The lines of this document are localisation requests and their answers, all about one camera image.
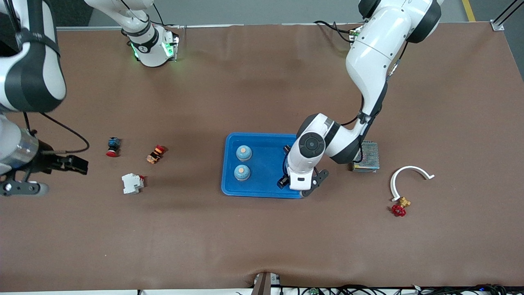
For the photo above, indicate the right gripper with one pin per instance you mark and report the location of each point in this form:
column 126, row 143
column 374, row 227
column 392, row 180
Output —
column 46, row 161

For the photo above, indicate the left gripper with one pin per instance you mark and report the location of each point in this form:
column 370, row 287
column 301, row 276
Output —
column 283, row 180

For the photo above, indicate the dark electrolytic capacitor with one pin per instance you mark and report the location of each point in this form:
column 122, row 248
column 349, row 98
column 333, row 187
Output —
column 287, row 148

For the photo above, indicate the blue dome bell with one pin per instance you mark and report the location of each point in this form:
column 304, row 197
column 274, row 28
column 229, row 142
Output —
column 242, row 172
column 243, row 153

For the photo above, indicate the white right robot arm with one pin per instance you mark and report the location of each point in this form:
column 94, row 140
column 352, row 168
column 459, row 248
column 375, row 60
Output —
column 32, row 78

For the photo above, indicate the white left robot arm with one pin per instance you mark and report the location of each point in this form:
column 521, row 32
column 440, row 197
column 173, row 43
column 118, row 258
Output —
column 376, row 53

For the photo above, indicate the blue plastic tray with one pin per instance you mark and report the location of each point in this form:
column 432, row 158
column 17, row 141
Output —
column 266, row 164

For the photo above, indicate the red mushroom button blue base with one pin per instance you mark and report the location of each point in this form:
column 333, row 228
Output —
column 113, row 147

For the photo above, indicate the white circuit breaker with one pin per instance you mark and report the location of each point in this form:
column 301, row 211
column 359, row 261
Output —
column 132, row 183

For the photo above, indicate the orange red push button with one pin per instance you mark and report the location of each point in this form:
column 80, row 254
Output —
column 156, row 154

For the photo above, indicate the metal mesh power supply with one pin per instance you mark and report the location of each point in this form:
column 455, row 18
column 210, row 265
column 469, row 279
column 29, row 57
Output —
column 370, row 157

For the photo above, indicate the metal table clamp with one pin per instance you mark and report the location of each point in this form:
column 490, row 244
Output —
column 264, row 284

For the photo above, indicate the white curved plastic arc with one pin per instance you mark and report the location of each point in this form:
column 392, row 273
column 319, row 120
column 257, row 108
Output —
column 409, row 168

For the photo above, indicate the grey aluminium frame profile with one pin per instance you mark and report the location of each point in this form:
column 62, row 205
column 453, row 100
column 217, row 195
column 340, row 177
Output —
column 497, row 25

